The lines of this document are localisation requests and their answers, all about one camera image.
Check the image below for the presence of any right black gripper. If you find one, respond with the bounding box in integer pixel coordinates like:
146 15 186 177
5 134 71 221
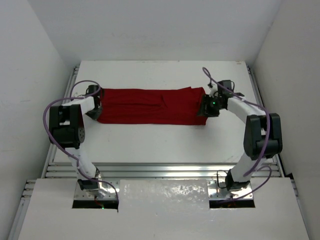
198 95 226 119

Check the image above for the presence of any red t shirt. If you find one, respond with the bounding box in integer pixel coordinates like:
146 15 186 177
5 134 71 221
97 87 208 126

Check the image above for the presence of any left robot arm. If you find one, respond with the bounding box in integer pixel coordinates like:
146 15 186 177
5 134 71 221
46 80 104 197

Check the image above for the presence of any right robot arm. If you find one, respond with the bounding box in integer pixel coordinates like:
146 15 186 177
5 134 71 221
197 80 283 191

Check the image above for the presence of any white foam cover panel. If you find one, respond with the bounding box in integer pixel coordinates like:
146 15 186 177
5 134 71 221
19 178 308 240

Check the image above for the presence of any aluminium frame rail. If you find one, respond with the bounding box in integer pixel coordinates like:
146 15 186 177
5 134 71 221
41 66 294 182

